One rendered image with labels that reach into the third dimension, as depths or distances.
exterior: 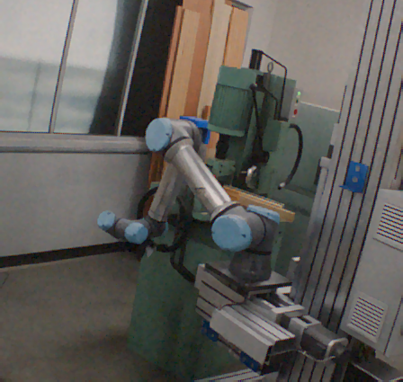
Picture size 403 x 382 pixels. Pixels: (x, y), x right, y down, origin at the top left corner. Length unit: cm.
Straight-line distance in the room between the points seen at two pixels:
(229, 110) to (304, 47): 262
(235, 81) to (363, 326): 129
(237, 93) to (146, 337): 128
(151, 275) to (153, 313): 19
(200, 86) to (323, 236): 265
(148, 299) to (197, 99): 201
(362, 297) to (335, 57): 342
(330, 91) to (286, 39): 67
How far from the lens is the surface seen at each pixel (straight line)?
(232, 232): 172
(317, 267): 190
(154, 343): 283
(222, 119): 254
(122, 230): 206
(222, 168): 261
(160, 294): 272
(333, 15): 501
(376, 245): 169
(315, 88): 496
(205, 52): 435
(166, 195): 208
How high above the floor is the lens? 144
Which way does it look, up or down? 10 degrees down
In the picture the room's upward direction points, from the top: 12 degrees clockwise
